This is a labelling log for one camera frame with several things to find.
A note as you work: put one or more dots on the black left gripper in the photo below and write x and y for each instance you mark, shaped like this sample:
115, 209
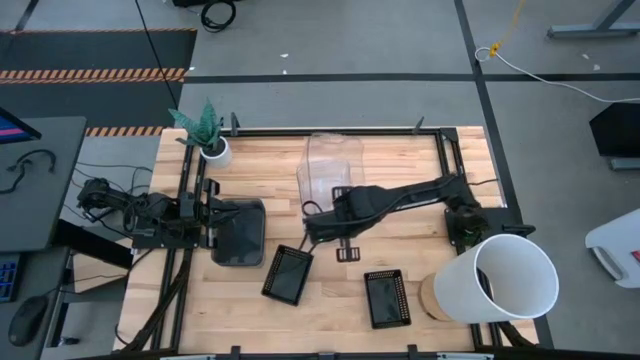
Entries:
212, 187

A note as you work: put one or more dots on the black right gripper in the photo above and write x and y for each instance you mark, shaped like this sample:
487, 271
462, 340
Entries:
337, 220

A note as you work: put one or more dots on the smoky grey translucent bin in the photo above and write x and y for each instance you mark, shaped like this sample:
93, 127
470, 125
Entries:
242, 235

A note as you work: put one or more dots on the black slotted plastic basket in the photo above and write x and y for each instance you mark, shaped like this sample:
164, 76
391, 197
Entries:
387, 300
287, 276

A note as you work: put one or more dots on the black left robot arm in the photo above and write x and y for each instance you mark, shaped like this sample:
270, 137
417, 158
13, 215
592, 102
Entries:
160, 212

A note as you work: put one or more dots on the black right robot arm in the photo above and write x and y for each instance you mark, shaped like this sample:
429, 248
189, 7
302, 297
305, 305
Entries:
415, 192

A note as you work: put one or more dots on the white round plant pot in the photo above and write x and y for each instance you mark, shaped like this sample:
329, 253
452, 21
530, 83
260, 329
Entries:
220, 156

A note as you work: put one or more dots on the clear transparent plastic bin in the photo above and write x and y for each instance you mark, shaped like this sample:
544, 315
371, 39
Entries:
327, 165

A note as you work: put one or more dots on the green potted plant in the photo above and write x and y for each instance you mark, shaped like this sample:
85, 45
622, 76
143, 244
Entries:
202, 127

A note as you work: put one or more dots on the round wooden base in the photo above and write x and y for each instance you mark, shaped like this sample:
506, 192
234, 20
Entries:
427, 300

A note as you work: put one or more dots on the white cylindrical bin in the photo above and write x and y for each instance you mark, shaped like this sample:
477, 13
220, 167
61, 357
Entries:
460, 295

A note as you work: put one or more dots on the grey office desk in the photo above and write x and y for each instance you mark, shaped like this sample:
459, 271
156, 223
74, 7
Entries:
40, 190

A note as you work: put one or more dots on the black floor mat hazard stripes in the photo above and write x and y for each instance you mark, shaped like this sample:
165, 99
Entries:
95, 55

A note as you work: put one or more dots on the black computer mouse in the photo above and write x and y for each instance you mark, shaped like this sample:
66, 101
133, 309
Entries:
27, 320

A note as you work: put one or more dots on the computer monitor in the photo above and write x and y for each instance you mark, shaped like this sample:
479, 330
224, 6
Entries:
15, 130

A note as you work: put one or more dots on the black keyboard blue keys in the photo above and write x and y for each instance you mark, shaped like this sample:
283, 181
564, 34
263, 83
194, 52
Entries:
7, 277

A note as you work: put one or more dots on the black box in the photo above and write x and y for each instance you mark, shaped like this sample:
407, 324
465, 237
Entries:
617, 130

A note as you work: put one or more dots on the grey metal table leg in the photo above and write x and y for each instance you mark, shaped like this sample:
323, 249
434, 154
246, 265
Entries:
595, 30

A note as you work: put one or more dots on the black aluminium table frame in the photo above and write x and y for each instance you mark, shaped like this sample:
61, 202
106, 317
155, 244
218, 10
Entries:
325, 132

